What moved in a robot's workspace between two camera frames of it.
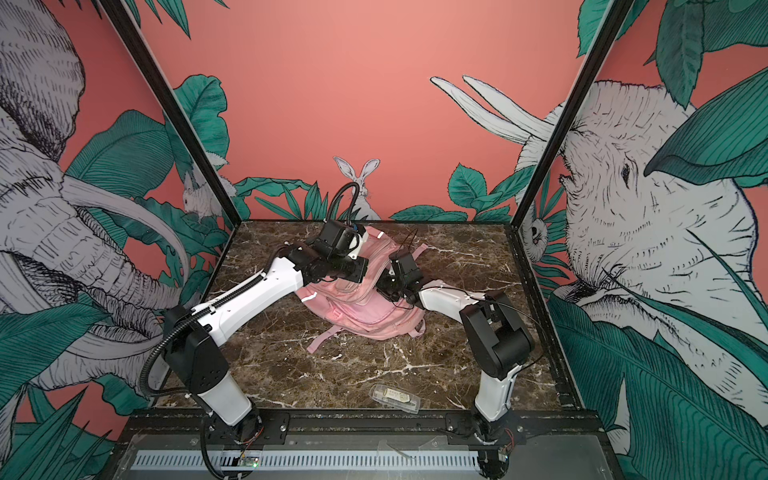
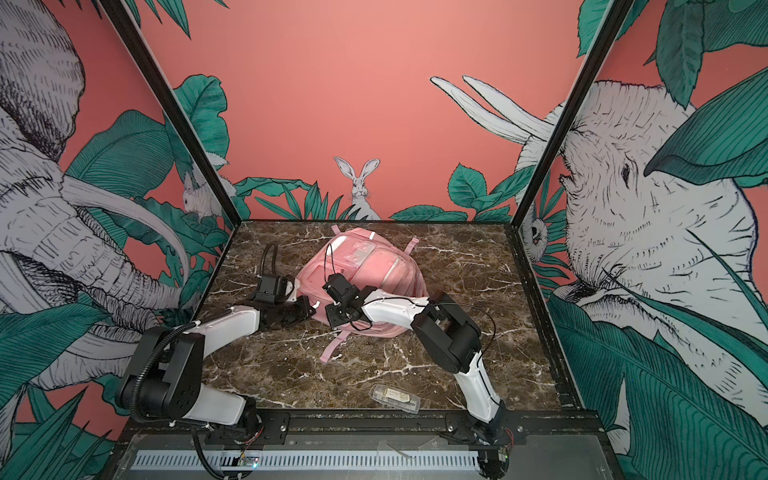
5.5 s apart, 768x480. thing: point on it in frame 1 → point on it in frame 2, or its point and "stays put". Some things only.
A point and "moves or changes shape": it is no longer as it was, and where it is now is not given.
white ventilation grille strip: [193, 460] stays put
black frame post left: [168, 100] stays put
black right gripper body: [393, 286] → [339, 314]
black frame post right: [614, 21] stays put
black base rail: [314, 424] stays put
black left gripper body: [350, 268] → [292, 312]
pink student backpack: [358, 307] moves or changes shape
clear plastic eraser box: [395, 399] stays put
